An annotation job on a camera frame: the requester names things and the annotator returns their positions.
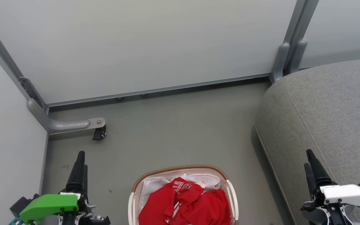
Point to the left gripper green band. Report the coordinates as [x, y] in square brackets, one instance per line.
[48, 204]

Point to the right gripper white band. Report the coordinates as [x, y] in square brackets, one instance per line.
[348, 193]

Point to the red jersey with white stripe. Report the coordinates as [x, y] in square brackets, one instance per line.
[164, 200]

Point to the grey fabric sofa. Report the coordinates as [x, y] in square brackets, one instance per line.
[323, 109]

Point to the black caster wheel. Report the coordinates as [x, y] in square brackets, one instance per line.
[99, 133]

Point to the grey partition foot bar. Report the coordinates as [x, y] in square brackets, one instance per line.
[64, 125]

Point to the white laundry basket brown rim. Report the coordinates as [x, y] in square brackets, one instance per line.
[180, 168]

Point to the grey partition bottom rail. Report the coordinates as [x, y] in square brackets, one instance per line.
[155, 90]

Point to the grey partition corner post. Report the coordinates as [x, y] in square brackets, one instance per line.
[8, 62]

